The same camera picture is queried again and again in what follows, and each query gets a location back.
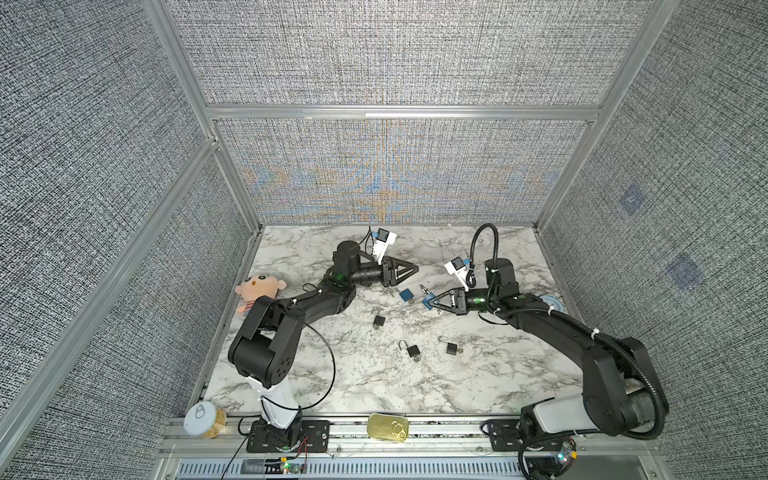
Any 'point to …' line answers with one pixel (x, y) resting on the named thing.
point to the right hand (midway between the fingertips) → (432, 301)
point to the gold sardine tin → (387, 427)
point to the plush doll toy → (255, 287)
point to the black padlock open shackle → (412, 350)
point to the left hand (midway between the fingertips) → (414, 270)
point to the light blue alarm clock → (553, 303)
